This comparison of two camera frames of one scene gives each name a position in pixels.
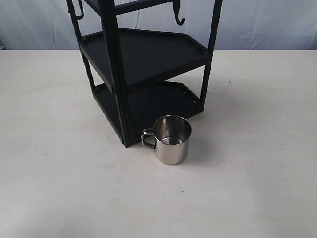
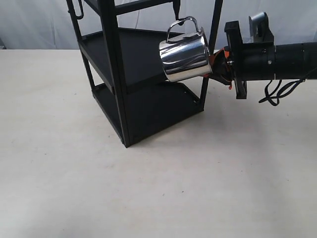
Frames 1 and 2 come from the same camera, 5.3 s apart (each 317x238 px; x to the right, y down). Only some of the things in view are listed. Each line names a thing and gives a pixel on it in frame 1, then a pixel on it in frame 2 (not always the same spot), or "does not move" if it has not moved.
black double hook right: (176, 4) does not move
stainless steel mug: (170, 137) → (186, 57)
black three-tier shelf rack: (140, 76) does not move
